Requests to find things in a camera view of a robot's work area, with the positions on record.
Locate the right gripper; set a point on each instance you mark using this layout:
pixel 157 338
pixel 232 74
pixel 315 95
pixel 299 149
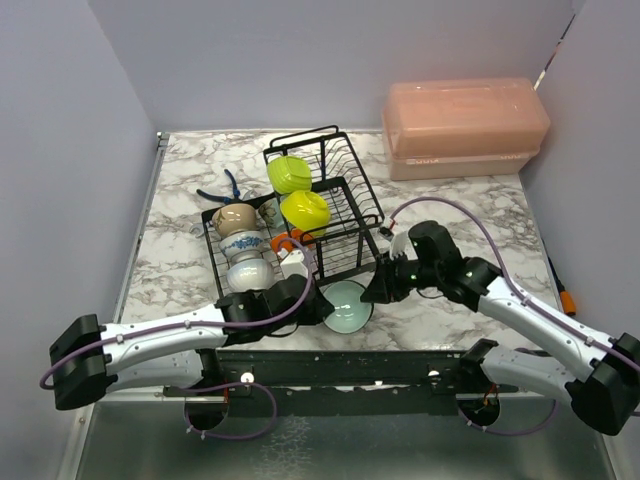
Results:
pixel 385 285

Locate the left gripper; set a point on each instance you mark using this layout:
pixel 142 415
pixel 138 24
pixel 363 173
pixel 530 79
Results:
pixel 319 308

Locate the pale teal bowl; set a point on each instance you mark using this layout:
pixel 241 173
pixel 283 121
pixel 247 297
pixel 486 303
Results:
pixel 350 313

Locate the orange bowl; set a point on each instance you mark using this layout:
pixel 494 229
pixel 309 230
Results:
pixel 282 241

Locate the blue floral bowl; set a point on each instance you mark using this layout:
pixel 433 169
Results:
pixel 242 246

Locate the mint green floral bowl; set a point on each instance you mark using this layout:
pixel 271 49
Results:
pixel 270 213

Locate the black wire dish rack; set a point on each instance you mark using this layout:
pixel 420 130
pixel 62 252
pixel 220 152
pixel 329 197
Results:
pixel 348 247

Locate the yellow-green bowl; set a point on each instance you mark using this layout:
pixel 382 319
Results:
pixel 307 211

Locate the beige floral bowl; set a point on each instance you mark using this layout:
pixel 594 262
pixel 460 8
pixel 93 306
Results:
pixel 234 218

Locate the white square bowl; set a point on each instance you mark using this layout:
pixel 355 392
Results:
pixel 288 174

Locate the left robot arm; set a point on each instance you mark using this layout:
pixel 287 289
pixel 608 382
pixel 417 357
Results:
pixel 90 359

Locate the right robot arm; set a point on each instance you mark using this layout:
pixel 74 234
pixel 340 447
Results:
pixel 595 374

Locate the pink plastic storage box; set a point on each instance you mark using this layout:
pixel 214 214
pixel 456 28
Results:
pixel 462 128

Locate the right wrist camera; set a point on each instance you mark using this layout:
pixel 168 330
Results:
pixel 398 242

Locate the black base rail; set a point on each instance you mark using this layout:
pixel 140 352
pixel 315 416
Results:
pixel 338 383

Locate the blue handled pliers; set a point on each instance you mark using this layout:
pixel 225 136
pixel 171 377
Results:
pixel 231 197

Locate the orange clamp handle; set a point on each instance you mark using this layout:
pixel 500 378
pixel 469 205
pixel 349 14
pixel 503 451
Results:
pixel 567 302

